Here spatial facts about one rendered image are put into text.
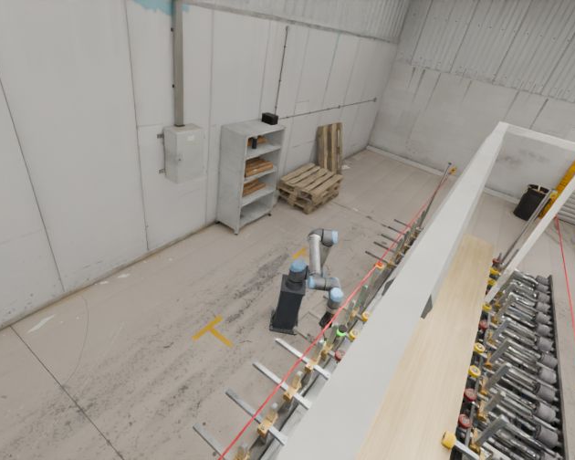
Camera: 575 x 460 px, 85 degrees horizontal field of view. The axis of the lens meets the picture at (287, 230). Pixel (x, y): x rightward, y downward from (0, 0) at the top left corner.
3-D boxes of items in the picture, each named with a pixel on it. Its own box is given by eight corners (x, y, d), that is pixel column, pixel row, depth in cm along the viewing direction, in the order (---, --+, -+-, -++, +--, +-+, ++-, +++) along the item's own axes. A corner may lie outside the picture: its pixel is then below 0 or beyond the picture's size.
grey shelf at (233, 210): (215, 223, 501) (221, 125, 416) (251, 204, 567) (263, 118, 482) (236, 235, 483) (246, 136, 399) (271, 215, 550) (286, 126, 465)
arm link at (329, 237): (305, 270, 330) (321, 224, 273) (320, 272, 331) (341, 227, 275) (304, 282, 320) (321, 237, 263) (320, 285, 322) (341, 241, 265)
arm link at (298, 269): (287, 270, 329) (291, 257, 320) (304, 273, 330) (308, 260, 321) (287, 280, 316) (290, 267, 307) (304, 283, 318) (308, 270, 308)
